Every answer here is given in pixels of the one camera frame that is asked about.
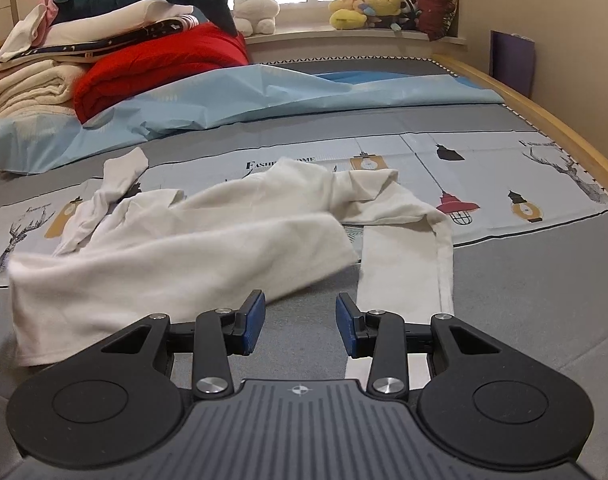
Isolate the white long-sleeve shirt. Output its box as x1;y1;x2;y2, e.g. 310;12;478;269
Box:
8;150;453;366

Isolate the grey patterned bed sheet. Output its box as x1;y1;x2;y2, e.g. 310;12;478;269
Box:
0;60;608;479

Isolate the light blue quilt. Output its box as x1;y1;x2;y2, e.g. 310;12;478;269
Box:
0;65;503;174

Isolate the cream folded blanket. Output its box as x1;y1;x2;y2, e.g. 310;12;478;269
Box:
0;60;87;119

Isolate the navy patterned folded cloth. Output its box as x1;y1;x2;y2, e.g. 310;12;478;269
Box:
0;14;200;72

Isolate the red blanket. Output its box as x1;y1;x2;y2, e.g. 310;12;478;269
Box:
72;23;249;124

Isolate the white folded bedding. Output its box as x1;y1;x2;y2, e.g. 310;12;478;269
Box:
0;0;193;61

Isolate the pink cloth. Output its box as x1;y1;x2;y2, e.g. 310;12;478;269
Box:
32;0;58;46

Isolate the white plush toy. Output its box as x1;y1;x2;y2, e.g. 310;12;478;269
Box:
232;0;280;38

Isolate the yellow plush toy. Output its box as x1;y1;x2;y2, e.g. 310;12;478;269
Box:
328;0;403;30

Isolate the wooden bed frame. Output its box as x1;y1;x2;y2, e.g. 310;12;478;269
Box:
431;54;608;192

